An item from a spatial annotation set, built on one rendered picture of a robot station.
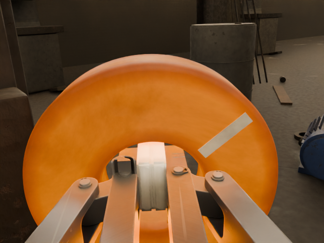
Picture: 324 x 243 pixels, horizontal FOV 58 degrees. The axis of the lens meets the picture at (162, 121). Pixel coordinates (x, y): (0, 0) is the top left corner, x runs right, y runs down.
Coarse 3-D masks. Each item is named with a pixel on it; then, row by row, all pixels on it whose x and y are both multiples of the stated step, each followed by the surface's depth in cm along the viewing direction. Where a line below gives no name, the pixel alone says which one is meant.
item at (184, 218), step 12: (168, 168) 15; (180, 168) 14; (168, 180) 14; (180, 180) 14; (192, 180) 14; (168, 192) 13; (180, 192) 13; (192, 192) 13; (168, 204) 13; (180, 204) 12; (192, 204) 12; (168, 216) 14; (180, 216) 11; (192, 216) 11; (180, 228) 11; (192, 228) 11; (204, 228) 11; (180, 240) 10; (192, 240) 10; (204, 240) 10
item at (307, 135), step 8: (320, 120) 188; (312, 128) 179; (320, 128) 170; (304, 136) 179; (312, 136) 163; (320, 136) 161; (304, 144) 167; (312, 144) 162; (320, 144) 160; (304, 152) 166; (312, 152) 164; (320, 152) 161; (304, 160) 167; (312, 160) 165; (320, 160) 163; (304, 168) 182; (312, 168) 166; (320, 168) 164; (320, 176) 165
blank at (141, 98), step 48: (96, 96) 15; (144, 96) 15; (192, 96) 15; (240, 96) 16; (48, 144) 16; (96, 144) 16; (192, 144) 16; (240, 144) 17; (48, 192) 17; (96, 240) 19; (144, 240) 19
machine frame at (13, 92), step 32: (0, 0) 42; (0, 32) 35; (0, 64) 36; (0, 96) 33; (0, 128) 33; (32, 128) 35; (0, 160) 34; (0, 192) 35; (0, 224) 36; (32, 224) 38
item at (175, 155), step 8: (168, 152) 17; (176, 152) 17; (168, 160) 16; (176, 160) 16; (184, 160) 16; (192, 176) 15; (200, 176) 15; (200, 184) 14; (200, 192) 14; (208, 192) 14; (200, 200) 14; (208, 200) 14; (200, 208) 14; (208, 208) 14; (216, 208) 14; (208, 216) 14; (216, 216) 14
